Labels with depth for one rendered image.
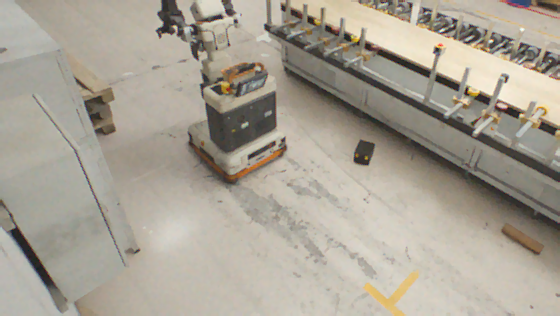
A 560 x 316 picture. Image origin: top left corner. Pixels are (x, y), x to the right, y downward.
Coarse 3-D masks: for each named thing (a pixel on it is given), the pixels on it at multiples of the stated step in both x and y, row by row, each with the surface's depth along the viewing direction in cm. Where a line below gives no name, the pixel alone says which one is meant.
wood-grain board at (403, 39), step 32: (320, 0) 443; (352, 32) 377; (384, 32) 383; (416, 32) 389; (416, 64) 336; (448, 64) 337; (480, 64) 342; (512, 64) 347; (512, 96) 301; (544, 96) 305
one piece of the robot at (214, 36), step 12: (192, 24) 287; (204, 24) 285; (216, 24) 290; (228, 24) 297; (204, 36) 286; (216, 36) 293; (228, 36) 301; (204, 48) 308; (216, 48) 296; (204, 60) 310; (216, 60) 309; (228, 60) 318; (204, 72) 315; (216, 72) 314
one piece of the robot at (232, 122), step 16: (256, 64) 292; (272, 80) 312; (208, 96) 290; (224, 96) 286; (240, 96) 293; (256, 96) 305; (272, 96) 319; (208, 112) 301; (224, 112) 291; (240, 112) 300; (256, 112) 314; (272, 112) 328; (208, 128) 314; (224, 128) 296; (240, 128) 309; (256, 128) 323; (272, 128) 339; (224, 144) 306; (240, 144) 317
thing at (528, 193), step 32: (288, 64) 467; (320, 64) 430; (384, 64) 362; (352, 96) 416; (448, 96) 328; (480, 96) 307; (384, 128) 400; (416, 128) 371; (512, 128) 299; (544, 128) 282; (448, 160) 358; (480, 160) 335; (512, 192) 322; (544, 192) 305
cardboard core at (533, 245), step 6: (504, 228) 301; (510, 228) 299; (510, 234) 298; (516, 234) 296; (522, 234) 295; (522, 240) 293; (528, 240) 291; (534, 240) 291; (528, 246) 291; (534, 246) 289; (540, 246) 287; (534, 252) 290; (540, 252) 286
